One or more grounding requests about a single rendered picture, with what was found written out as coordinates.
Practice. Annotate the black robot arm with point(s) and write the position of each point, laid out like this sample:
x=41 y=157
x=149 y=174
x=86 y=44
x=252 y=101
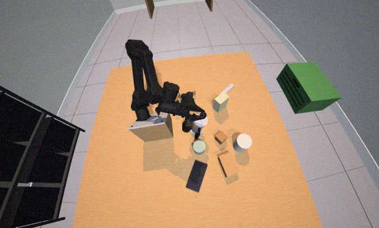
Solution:
x=142 y=60

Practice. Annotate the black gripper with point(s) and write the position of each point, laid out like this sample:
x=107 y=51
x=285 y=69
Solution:
x=187 y=125

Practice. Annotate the glass coffee press with plunger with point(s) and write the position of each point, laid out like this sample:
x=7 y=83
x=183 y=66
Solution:
x=199 y=125

